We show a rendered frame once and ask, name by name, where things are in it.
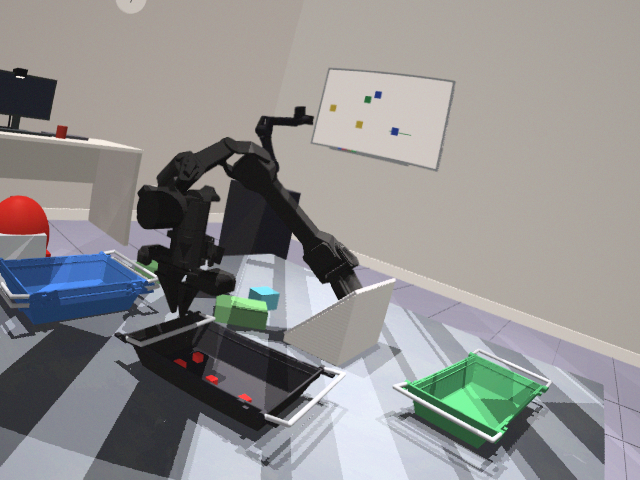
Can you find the small teal block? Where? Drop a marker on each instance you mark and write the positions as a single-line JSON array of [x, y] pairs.
[[265, 294]]

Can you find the green box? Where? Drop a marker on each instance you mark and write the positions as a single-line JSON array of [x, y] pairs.
[[241, 311], [151, 267]]

